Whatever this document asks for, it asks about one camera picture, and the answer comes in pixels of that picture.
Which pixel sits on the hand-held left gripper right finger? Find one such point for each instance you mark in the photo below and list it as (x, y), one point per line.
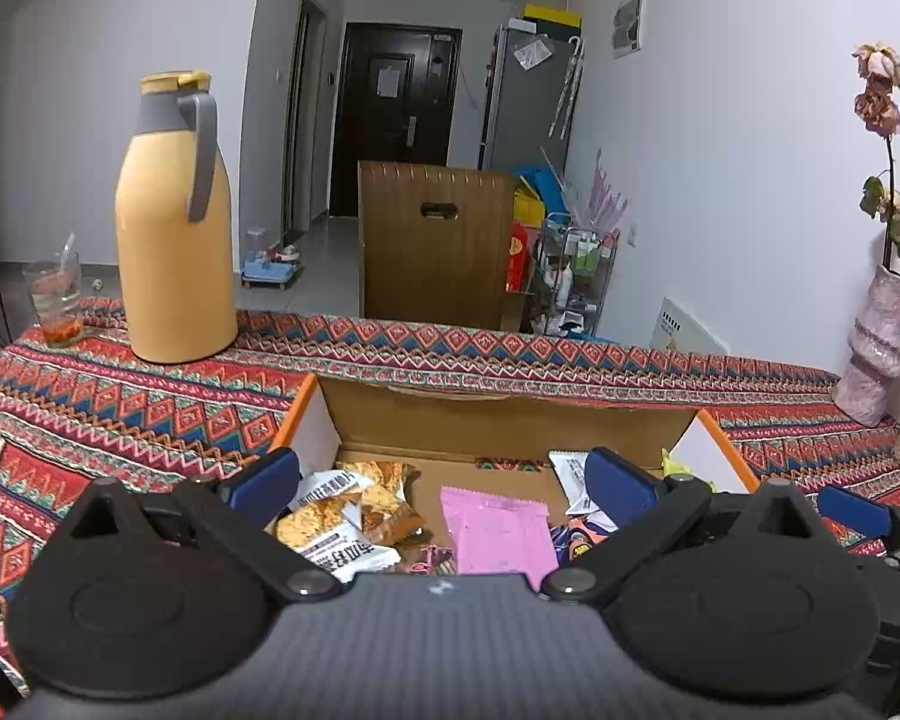
(619, 485)

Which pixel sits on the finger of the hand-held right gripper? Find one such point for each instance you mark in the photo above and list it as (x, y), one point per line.
(855, 511)

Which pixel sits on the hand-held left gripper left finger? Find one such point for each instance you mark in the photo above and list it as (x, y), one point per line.
(266, 481)

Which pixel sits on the white grey-print snack packet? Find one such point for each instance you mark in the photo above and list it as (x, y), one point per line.
(570, 481)

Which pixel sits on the lime green snack packet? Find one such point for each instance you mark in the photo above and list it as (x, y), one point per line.
(676, 465)

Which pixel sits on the golden snack packet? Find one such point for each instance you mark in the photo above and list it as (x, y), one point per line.
(386, 501)

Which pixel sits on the orange printed cardboard box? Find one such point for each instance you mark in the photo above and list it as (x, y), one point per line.
(510, 420)

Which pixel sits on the pink snack packet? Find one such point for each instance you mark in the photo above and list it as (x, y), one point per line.
(499, 532)

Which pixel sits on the pink ceramic vase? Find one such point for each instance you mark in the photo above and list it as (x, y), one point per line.
(881, 352)

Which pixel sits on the white leaning board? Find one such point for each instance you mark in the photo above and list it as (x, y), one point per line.
(682, 326)

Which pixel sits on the blue floor tray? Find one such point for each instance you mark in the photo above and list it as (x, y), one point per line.
(270, 268)

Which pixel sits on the yellow thermos jug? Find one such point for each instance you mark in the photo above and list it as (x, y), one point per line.
(172, 262)

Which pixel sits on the red gift box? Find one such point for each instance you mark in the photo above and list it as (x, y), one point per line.
(517, 261)

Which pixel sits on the wooden chair back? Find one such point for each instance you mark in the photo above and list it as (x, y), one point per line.
(435, 270)

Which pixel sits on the glass cup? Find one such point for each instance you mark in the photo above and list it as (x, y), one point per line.
(54, 307)

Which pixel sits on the pink folded umbrella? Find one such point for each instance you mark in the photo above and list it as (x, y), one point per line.
(607, 199)

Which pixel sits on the yellow bag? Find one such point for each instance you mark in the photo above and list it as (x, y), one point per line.
(526, 208)

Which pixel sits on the white spoon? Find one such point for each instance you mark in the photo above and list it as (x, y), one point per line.
(67, 249)

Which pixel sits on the blue plastic box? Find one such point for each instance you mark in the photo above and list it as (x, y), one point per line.
(541, 184)

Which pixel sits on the dark entrance door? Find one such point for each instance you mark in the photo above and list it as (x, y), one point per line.
(382, 157)

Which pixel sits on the grey refrigerator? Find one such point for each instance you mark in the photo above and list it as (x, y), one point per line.
(521, 120)

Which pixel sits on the dried rose bouquet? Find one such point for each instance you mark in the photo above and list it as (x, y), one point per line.
(879, 109)

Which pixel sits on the paper notice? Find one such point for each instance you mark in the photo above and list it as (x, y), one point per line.
(387, 81)

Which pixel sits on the clear plastic bag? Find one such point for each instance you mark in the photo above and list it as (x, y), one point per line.
(532, 52)

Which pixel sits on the yellow box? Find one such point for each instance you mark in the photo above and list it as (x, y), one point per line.
(553, 15)

